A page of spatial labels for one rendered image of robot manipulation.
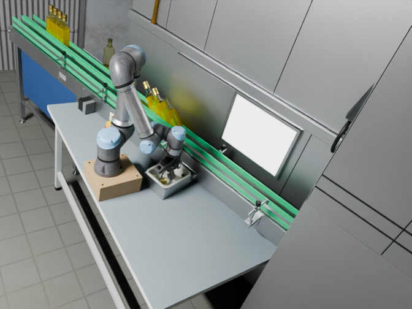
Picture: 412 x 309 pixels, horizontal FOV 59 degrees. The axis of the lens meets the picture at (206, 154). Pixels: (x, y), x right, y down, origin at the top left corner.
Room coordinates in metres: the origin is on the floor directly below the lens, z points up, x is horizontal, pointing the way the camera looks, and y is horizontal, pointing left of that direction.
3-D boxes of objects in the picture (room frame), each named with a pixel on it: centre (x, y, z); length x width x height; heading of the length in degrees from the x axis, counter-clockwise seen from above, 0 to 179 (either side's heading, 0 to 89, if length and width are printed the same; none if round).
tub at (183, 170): (1.58, 0.17, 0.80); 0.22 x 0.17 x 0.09; 150
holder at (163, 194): (1.60, 0.15, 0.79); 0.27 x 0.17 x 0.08; 150
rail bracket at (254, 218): (1.40, -0.34, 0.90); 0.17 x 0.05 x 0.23; 150
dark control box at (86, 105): (2.02, 0.87, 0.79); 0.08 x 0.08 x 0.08; 60
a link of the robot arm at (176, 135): (1.56, 0.17, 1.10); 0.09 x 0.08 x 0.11; 85
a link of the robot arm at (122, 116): (1.58, 0.48, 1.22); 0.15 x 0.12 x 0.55; 175
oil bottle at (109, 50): (2.37, 0.88, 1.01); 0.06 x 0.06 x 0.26; 62
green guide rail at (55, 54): (2.17, 1.00, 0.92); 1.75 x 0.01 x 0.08; 60
